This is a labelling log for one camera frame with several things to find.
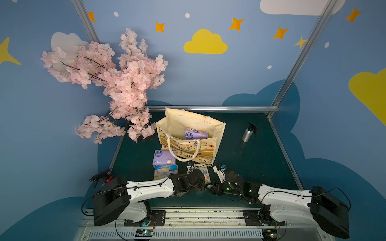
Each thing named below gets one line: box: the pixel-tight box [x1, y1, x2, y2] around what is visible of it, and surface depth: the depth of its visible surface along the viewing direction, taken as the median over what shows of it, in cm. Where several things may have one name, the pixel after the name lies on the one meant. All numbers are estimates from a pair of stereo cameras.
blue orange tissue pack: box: [153, 164, 179, 181], surface depth 86 cm
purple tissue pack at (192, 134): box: [184, 127, 210, 141], surface depth 88 cm
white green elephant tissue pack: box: [197, 166, 213, 190], surface depth 85 cm
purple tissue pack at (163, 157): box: [152, 149, 176, 168], surface depth 90 cm
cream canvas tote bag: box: [155, 107, 227, 167], surface depth 86 cm
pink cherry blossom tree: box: [40, 27, 169, 144], surface depth 70 cm
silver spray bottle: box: [242, 122, 260, 143], surface depth 101 cm
